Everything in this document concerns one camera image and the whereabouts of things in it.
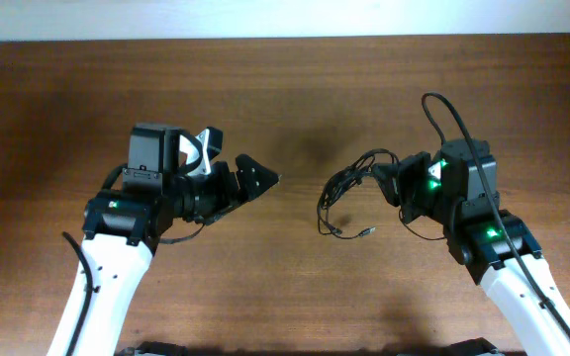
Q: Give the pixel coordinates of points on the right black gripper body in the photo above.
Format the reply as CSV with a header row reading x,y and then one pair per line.
x,y
411,180

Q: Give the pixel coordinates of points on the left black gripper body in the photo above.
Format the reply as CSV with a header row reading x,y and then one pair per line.
x,y
231,185

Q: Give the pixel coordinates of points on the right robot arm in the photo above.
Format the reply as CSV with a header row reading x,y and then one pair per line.
x,y
505,260

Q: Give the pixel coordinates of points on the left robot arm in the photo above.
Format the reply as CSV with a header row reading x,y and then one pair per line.
x,y
121,233

